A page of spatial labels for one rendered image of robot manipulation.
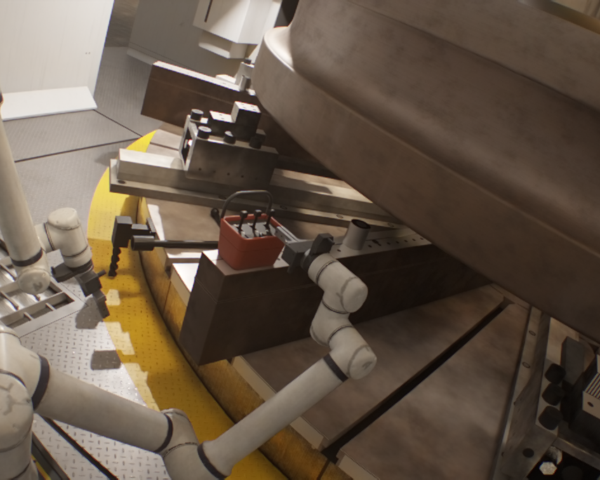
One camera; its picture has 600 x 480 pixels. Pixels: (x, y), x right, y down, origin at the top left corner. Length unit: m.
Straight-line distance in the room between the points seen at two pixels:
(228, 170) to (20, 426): 2.00
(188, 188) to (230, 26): 3.06
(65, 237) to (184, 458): 0.69
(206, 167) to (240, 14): 3.09
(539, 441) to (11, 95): 4.12
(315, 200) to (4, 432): 2.41
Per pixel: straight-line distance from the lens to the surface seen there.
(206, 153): 2.85
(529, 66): 1.92
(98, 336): 2.47
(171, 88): 4.04
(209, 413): 2.26
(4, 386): 1.24
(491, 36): 1.98
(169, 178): 2.97
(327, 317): 1.57
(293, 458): 2.09
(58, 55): 4.82
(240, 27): 5.76
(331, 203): 3.27
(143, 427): 1.58
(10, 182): 1.41
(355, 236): 2.16
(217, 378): 2.28
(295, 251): 1.59
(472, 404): 2.38
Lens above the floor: 1.59
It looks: 26 degrees down
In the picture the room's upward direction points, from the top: 20 degrees clockwise
